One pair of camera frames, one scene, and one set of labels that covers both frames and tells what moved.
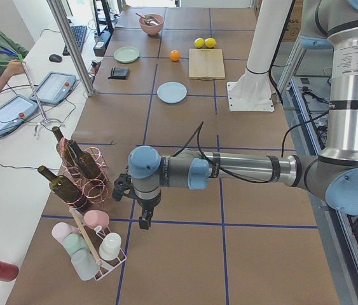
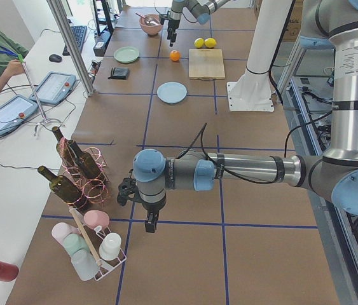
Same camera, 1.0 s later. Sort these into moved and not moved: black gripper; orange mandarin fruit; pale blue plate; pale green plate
Moved: black gripper
Not moved: pale blue plate; orange mandarin fruit; pale green plate
